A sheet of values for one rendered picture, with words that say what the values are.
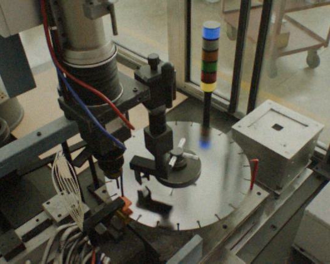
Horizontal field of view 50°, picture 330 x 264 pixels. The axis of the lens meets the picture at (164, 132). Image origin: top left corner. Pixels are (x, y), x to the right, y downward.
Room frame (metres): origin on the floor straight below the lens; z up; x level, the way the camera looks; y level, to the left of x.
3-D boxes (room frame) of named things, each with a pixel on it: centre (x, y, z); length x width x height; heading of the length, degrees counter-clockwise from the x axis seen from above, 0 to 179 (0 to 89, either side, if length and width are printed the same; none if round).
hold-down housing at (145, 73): (0.48, 0.01, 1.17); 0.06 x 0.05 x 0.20; 123
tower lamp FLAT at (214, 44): (0.83, -0.13, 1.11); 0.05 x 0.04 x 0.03; 42
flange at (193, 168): (0.55, -0.02, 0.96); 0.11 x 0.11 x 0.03
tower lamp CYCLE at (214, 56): (0.83, -0.13, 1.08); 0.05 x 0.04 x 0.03; 42
